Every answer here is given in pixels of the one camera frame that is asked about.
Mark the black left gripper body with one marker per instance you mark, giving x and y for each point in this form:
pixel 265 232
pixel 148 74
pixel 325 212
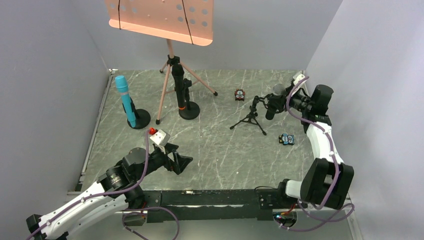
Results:
pixel 170 158

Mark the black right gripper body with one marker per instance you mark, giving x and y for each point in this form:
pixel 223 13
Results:
pixel 283 102

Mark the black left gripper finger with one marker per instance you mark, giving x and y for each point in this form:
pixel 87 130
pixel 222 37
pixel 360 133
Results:
pixel 170 147
pixel 180 162

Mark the small black mic stand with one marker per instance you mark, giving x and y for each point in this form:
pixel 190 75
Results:
pixel 137 118

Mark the black round-base mic stand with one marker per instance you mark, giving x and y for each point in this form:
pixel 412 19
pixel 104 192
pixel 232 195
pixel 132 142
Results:
pixel 188 110

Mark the black shock mount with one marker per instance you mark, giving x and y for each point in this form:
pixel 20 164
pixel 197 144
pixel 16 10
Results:
pixel 251 117

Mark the blue microphone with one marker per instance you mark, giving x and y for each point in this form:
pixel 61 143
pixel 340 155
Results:
pixel 123 88

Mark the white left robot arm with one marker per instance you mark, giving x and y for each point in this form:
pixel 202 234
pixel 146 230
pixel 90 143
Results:
pixel 116 190

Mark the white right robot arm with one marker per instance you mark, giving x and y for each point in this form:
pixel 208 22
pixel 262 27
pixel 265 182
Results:
pixel 328 180

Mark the pink music stand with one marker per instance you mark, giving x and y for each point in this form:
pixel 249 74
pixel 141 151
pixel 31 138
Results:
pixel 186 21

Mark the blue owl block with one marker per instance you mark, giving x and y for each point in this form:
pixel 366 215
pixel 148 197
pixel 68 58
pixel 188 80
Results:
pixel 286 139

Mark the red owl block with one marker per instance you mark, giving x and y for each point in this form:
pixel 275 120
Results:
pixel 239 94

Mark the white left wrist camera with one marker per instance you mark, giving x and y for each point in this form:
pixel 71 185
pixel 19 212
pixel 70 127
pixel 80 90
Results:
pixel 160 138

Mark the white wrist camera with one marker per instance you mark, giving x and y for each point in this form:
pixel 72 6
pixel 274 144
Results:
pixel 160 138
pixel 297 78

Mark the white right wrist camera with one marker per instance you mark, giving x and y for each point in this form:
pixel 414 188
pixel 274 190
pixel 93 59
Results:
pixel 297 78

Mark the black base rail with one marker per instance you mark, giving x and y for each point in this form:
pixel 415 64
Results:
pixel 185 205

